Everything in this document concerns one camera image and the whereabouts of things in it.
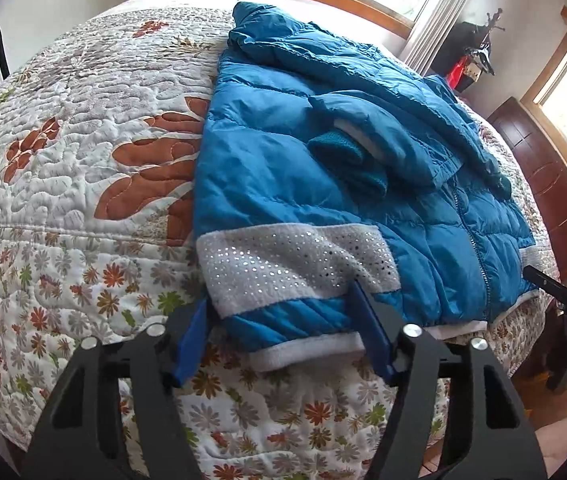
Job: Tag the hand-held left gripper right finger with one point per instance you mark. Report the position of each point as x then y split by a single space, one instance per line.
371 325

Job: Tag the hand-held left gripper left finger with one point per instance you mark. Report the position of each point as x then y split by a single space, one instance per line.
191 342

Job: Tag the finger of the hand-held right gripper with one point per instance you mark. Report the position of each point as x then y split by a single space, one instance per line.
553 290

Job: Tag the blue puffer jacket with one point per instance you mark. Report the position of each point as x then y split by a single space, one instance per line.
273 170

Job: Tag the dark wooden headboard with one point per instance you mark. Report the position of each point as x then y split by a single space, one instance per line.
548 185

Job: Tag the floral quilted bedspread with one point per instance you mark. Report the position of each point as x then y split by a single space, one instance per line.
78 210

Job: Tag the narrow wooden framed window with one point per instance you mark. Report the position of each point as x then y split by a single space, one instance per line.
548 85

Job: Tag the red hanging garment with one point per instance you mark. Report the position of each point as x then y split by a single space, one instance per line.
461 75

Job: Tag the dark hanging coat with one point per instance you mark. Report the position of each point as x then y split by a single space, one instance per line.
456 40

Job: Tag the wooden coat rack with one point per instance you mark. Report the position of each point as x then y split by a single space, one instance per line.
496 22

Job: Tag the white curtain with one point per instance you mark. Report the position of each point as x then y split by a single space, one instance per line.
438 20

